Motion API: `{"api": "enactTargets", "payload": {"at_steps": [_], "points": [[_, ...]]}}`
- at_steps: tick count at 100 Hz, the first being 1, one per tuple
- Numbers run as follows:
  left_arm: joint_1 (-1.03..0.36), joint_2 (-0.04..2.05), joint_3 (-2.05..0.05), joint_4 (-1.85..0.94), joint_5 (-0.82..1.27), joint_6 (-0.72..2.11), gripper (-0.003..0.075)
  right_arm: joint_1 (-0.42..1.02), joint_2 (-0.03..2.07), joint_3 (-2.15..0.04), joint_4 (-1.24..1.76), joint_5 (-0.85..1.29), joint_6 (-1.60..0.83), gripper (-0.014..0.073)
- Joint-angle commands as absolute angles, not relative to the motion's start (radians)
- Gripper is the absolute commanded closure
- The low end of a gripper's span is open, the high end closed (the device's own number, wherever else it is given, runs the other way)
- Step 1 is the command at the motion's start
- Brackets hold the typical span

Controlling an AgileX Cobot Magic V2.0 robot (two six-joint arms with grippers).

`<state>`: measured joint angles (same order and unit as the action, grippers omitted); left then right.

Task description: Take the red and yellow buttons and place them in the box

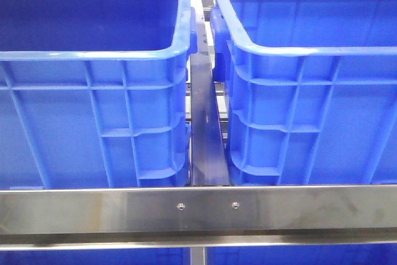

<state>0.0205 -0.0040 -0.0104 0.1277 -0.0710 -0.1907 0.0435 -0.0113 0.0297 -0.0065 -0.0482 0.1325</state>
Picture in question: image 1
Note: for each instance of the steel vertical post below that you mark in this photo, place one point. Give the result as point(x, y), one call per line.
point(198, 256)

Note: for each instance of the stainless steel front rail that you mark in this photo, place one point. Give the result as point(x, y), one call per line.
point(197, 216)

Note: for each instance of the blue plastic crate left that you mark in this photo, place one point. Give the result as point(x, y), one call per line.
point(93, 93)

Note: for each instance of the blue plastic crate right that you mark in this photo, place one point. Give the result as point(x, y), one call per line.
point(311, 88)

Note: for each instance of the blue plastic crate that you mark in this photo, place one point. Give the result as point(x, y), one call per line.
point(311, 88)
point(93, 93)

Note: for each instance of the steel centre divider bar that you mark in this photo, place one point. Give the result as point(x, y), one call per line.
point(209, 167)

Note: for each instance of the blue crate lower right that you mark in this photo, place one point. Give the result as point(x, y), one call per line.
point(304, 254)

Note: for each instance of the blue crate lower left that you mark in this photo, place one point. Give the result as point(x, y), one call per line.
point(100, 256)

